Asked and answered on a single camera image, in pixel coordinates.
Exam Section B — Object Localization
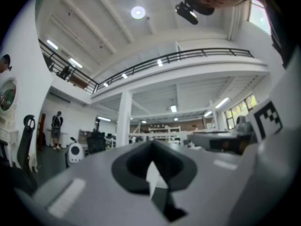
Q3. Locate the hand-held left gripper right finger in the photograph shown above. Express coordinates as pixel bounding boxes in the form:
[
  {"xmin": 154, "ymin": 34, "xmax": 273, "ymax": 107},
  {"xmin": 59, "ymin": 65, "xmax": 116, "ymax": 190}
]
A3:
[{"xmin": 151, "ymin": 140, "xmax": 245, "ymax": 226}]

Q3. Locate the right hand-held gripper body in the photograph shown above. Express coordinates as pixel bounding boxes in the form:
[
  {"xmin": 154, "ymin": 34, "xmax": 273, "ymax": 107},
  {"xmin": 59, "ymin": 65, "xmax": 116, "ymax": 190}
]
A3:
[{"xmin": 242, "ymin": 99, "xmax": 285, "ymax": 152}]

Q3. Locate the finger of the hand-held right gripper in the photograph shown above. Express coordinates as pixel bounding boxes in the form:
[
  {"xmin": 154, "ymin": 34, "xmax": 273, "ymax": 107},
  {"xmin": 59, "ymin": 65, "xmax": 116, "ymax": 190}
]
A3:
[{"xmin": 190, "ymin": 130, "xmax": 246, "ymax": 155}]

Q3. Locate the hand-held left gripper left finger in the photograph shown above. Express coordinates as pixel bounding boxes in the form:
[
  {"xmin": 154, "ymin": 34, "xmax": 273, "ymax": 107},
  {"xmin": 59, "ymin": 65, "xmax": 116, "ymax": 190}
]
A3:
[{"xmin": 32, "ymin": 140, "xmax": 153, "ymax": 226}]

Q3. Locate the white shelf rack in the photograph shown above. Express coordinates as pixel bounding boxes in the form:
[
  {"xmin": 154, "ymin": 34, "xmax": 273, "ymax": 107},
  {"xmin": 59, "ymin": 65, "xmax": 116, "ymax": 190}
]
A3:
[{"xmin": 128, "ymin": 100, "xmax": 222, "ymax": 148}]

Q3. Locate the white rounded robot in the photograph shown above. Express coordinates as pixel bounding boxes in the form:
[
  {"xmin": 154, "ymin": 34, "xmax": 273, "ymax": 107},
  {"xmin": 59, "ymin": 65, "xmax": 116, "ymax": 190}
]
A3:
[{"xmin": 67, "ymin": 137, "xmax": 85, "ymax": 164}]

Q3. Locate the white storage shelf unit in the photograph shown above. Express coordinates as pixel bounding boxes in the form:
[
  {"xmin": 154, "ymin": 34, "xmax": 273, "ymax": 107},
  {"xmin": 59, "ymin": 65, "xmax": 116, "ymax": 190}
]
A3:
[{"xmin": 147, "ymin": 125, "xmax": 182, "ymax": 141}]

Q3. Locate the black mesh office chair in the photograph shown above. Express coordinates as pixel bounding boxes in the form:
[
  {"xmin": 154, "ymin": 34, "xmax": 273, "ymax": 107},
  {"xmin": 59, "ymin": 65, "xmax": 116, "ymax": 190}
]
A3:
[{"xmin": 86, "ymin": 130, "xmax": 107, "ymax": 154}]

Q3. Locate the white pillar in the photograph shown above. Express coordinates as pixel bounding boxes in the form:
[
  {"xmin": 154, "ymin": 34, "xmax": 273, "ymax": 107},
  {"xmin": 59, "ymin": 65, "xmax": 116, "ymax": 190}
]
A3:
[{"xmin": 116, "ymin": 90, "xmax": 133, "ymax": 148}]

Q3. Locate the black office chair left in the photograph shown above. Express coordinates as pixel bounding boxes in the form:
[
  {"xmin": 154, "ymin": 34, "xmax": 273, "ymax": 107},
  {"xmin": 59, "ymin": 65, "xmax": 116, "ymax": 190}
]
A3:
[{"xmin": 14, "ymin": 114, "xmax": 40, "ymax": 188}]

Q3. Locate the white ornate chair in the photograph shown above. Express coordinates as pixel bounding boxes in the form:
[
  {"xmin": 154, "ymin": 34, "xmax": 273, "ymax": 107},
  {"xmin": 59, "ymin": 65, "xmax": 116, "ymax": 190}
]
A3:
[{"xmin": 0, "ymin": 115, "xmax": 20, "ymax": 167}]

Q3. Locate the person's black clothing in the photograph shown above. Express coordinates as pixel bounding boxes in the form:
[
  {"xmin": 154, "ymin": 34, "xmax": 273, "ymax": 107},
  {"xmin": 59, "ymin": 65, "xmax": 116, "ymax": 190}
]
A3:
[{"xmin": 263, "ymin": 0, "xmax": 301, "ymax": 69}]

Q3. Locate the black balcony railing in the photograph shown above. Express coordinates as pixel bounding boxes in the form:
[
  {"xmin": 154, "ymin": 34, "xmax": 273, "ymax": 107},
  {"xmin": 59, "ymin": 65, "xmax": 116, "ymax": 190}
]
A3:
[{"xmin": 38, "ymin": 38, "xmax": 254, "ymax": 94}]

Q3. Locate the bright high window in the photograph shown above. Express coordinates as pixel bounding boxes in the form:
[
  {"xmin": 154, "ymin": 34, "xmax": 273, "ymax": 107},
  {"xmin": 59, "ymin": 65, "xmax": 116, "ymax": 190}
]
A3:
[{"xmin": 248, "ymin": 0, "xmax": 272, "ymax": 36}]

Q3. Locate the round white-framed mirror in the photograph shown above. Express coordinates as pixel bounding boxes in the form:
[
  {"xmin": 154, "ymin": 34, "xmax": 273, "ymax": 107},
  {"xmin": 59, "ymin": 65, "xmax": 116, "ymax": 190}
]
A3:
[{"xmin": 0, "ymin": 78, "xmax": 18, "ymax": 113}]

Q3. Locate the round ceiling lamp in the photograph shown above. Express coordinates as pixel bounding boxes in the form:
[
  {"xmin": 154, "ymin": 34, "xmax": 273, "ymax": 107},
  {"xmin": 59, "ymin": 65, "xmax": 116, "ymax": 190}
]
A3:
[{"xmin": 130, "ymin": 5, "xmax": 145, "ymax": 20}]

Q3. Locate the grey gripper-mounted camera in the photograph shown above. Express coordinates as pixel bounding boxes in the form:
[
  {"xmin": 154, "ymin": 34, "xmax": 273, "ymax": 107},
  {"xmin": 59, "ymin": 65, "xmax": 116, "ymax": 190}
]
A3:
[{"xmin": 235, "ymin": 115, "xmax": 255, "ymax": 138}]

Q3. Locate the brown wooden stair post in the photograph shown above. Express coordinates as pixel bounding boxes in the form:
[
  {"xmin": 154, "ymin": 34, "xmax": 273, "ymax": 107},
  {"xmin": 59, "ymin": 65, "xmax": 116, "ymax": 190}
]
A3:
[{"xmin": 38, "ymin": 113, "xmax": 47, "ymax": 151}]

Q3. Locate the black head-worn camera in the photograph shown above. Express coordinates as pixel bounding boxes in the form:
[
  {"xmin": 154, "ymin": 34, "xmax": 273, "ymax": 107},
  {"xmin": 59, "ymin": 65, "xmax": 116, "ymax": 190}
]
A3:
[{"xmin": 174, "ymin": 0, "xmax": 215, "ymax": 25}]

